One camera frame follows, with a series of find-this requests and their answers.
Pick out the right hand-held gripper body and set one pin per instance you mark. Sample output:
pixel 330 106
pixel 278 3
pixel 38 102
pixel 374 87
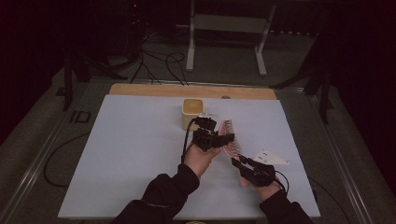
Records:
pixel 261 175

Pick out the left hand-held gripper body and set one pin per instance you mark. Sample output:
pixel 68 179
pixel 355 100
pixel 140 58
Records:
pixel 205 138

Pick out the pink hairbrush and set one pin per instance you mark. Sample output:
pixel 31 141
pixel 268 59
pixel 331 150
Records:
pixel 225 127

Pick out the beige square container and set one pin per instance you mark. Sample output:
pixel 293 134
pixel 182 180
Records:
pixel 192 107

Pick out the person's right hand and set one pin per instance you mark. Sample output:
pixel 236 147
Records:
pixel 269 191

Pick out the person's left hand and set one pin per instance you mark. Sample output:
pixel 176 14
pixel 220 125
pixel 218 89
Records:
pixel 197 161

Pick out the wooden table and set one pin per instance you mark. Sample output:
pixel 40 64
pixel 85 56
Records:
pixel 155 90

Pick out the white table cover sheet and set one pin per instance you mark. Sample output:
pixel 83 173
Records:
pixel 124 155

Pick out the black tripod stand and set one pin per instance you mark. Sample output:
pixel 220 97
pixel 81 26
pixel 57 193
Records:
pixel 323 90
pixel 68 84

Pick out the white metal stand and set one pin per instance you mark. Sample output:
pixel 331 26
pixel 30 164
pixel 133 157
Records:
pixel 229 23

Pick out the black floor socket plate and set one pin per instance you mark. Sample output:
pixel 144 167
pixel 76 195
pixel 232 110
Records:
pixel 80 116

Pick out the dark equipment with red light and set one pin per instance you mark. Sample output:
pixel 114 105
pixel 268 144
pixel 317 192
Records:
pixel 135 21

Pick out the metal floor rail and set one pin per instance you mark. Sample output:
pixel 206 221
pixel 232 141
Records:
pixel 34 165
pixel 345 149

